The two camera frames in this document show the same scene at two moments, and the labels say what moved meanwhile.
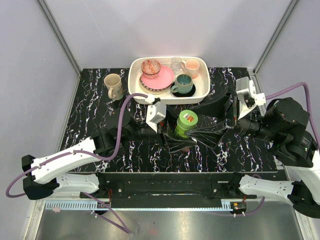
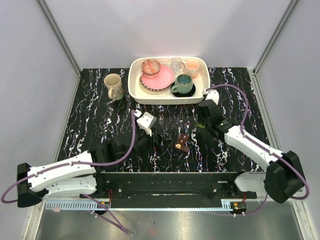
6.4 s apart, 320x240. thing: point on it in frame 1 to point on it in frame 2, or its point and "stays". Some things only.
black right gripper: (209, 135) to (198, 112)
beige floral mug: (113, 82) stays
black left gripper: (173, 145) to (153, 144)
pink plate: (165, 79) stays
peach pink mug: (191, 67) stays
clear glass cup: (176, 64) stays
